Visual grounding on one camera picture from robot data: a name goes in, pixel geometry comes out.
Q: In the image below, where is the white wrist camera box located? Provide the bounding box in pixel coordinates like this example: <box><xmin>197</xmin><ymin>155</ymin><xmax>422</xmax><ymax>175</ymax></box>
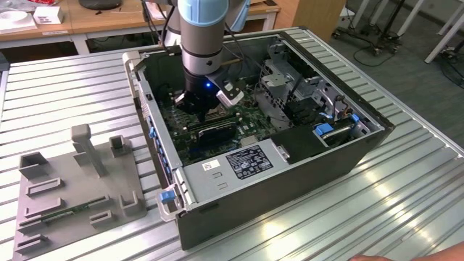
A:
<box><xmin>205</xmin><ymin>69</ymin><xmax>243</xmax><ymax>107</ymax></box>

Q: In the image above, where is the wooden desk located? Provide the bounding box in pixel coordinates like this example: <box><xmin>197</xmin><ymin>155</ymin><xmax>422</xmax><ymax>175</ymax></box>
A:
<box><xmin>0</xmin><ymin>0</ymin><xmax>282</xmax><ymax>57</ymax></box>

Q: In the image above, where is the CPU socket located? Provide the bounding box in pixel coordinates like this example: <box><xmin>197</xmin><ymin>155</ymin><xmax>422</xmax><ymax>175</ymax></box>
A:
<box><xmin>202</xmin><ymin>104</ymin><xmax>233</xmax><ymax>122</ymax></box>

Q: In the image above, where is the white table frame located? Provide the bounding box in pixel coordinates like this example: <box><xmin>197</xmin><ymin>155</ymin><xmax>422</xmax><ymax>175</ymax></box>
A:
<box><xmin>423</xmin><ymin>0</ymin><xmax>464</xmax><ymax>65</ymax></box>

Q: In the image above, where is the green RAM stick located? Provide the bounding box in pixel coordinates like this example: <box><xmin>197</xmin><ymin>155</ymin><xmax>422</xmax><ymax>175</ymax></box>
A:
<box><xmin>38</xmin><ymin>197</ymin><xmax>109</xmax><ymax>225</ymax></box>

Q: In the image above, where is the black graphics card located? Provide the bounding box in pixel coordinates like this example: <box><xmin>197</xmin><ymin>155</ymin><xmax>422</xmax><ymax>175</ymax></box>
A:
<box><xmin>197</xmin><ymin>122</ymin><xmax>235</xmax><ymax>146</ymax></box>

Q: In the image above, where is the silver drive cage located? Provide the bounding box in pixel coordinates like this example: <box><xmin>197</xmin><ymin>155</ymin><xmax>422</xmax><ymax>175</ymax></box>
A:
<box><xmin>258</xmin><ymin>42</ymin><xmax>326</xmax><ymax>128</ymax></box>

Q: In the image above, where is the black round pad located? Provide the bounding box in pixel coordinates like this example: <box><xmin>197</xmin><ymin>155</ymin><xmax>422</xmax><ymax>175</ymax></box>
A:
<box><xmin>78</xmin><ymin>0</ymin><xmax>122</xmax><ymax>10</ymax></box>

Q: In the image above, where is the wooden cabinet panel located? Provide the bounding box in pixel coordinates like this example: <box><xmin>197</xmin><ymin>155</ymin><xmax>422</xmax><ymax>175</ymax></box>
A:
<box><xmin>291</xmin><ymin>0</ymin><xmax>346</xmax><ymax>43</ymax></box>

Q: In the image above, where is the black wheeled stand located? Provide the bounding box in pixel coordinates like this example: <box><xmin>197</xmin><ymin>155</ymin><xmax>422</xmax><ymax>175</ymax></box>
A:
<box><xmin>333</xmin><ymin>0</ymin><xmax>406</xmax><ymax>58</ymax></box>

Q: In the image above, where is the white cardboard box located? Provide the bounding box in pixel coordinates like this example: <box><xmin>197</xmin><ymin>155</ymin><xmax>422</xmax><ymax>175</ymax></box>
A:
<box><xmin>31</xmin><ymin>5</ymin><xmax>63</xmax><ymax>25</ymax></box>

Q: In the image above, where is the hard disk in blue carrier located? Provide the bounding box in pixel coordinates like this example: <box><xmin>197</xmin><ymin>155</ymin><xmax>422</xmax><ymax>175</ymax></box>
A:
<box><xmin>311</xmin><ymin>122</ymin><xmax>362</xmax><ymax>149</ymax></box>

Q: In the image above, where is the grey power supply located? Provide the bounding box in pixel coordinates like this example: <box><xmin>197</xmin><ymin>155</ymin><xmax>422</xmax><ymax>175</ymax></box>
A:
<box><xmin>178</xmin><ymin>138</ymin><xmax>290</xmax><ymax>204</ymax></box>

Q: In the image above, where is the metal socket cover frame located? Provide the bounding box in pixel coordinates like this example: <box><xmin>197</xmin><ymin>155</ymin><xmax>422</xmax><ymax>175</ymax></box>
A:
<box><xmin>203</xmin><ymin>105</ymin><xmax>229</xmax><ymax>121</ymax></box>

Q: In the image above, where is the black open PC case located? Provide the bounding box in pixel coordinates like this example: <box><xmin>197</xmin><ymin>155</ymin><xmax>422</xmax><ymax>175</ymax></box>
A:
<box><xmin>121</xmin><ymin>26</ymin><xmax>395</xmax><ymax>251</ymax></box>

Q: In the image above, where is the white square tray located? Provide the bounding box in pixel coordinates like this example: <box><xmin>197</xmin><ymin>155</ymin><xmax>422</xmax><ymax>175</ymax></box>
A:
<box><xmin>0</xmin><ymin>10</ymin><xmax>37</xmax><ymax>35</ymax></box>

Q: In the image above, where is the grey parts rack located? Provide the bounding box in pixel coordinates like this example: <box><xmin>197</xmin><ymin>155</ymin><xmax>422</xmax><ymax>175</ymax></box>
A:
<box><xmin>11</xmin><ymin>123</ymin><xmax>149</xmax><ymax>259</ymax></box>

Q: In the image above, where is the green motherboard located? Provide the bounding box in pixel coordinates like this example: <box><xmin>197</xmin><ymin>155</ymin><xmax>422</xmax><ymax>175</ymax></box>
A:
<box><xmin>158</xmin><ymin>81</ymin><xmax>275</xmax><ymax>164</ymax></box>

